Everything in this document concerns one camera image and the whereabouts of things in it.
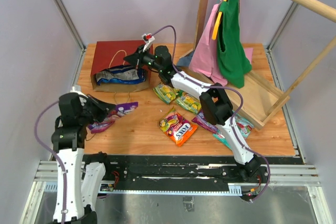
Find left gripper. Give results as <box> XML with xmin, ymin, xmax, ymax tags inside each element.
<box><xmin>79</xmin><ymin>93</ymin><xmax>117</xmax><ymax>125</ymax></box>

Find blue chip bag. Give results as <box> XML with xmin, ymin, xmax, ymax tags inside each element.
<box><xmin>95</xmin><ymin>65</ymin><xmax>146</xmax><ymax>85</ymax></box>

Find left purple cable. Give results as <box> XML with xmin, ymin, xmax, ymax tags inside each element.
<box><xmin>34</xmin><ymin>99</ymin><xmax>68</xmax><ymax>224</ymax></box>

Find green snack packet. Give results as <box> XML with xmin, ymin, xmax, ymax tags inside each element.
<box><xmin>175</xmin><ymin>92</ymin><xmax>201</xmax><ymax>114</ymax></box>

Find red paper bag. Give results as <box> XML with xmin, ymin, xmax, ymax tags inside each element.
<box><xmin>90</xmin><ymin>40</ymin><xmax>151</xmax><ymax>92</ymax></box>

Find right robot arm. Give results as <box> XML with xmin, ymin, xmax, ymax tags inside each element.
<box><xmin>124</xmin><ymin>45</ymin><xmax>260</xmax><ymax>182</ymax></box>

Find yellow hanger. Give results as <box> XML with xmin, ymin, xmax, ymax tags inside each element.
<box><xmin>212</xmin><ymin>0</ymin><xmax>228</xmax><ymax>41</ymax></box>

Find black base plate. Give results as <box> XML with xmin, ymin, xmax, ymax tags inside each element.
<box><xmin>78</xmin><ymin>153</ymin><xmax>271</xmax><ymax>193</ymax></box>

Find wooden clothes rack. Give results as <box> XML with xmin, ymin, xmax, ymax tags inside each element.
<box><xmin>193</xmin><ymin>0</ymin><xmax>335</xmax><ymax>129</ymax></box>

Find orange Fox's candy packet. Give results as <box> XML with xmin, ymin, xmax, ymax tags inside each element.
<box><xmin>158</xmin><ymin>107</ymin><xmax>198</xmax><ymax>147</ymax></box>

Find green shirt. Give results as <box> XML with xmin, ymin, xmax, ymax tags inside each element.
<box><xmin>217</xmin><ymin>0</ymin><xmax>252</xmax><ymax>88</ymax></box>

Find purple snack packet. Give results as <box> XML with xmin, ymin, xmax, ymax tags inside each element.
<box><xmin>192</xmin><ymin>111</ymin><xmax>218</xmax><ymax>134</ymax></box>

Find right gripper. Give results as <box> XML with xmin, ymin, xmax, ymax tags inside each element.
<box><xmin>124</xmin><ymin>44</ymin><xmax>163</xmax><ymax>72</ymax></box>

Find teal Fox's candy packet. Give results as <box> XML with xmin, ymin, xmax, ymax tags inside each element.
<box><xmin>213</xmin><ymin>114</ymin><xmax>255</xmax><ymax>149</ymax></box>

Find pink shirt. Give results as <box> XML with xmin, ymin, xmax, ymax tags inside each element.
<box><xmin>189</xmin><ymin>4</ymin><xmax>252</xmax><ymax>86</ymax></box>

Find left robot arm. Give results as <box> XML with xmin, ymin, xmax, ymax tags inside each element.
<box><xmin>51</xmin><ymin>91</ymin><xmax>116</xmax><ymax>223</ymax></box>

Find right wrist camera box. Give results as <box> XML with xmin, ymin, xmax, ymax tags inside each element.
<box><xmin>142</xmin><ymin>34</ymin><xmax>155</xmax><ymax>52</ymax></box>

